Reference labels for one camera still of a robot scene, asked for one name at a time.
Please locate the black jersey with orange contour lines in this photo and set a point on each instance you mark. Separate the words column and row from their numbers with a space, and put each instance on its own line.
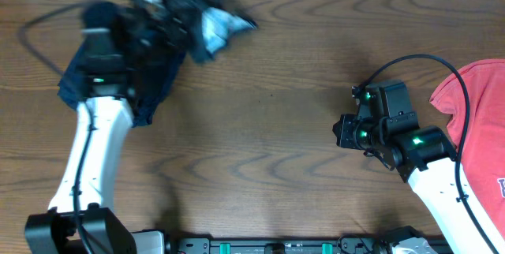
column 211, row 25

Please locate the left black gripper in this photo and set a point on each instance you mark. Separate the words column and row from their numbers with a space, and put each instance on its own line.
column 161, row 21

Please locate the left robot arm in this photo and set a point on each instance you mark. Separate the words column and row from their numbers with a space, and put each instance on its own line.
column 118, row 74

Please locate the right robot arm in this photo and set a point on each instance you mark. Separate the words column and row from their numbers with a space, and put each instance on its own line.
column 426, row 161

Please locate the red shirt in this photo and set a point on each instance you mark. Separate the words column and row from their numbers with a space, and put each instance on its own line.
column 483, row 152

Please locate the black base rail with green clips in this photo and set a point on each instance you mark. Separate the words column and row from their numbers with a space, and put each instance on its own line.
column 402, row 240

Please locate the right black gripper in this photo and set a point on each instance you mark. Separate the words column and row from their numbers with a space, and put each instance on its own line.
column 345, row 136

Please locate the folded dark navy clothes stack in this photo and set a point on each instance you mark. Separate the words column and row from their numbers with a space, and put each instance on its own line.
column 157, row 79

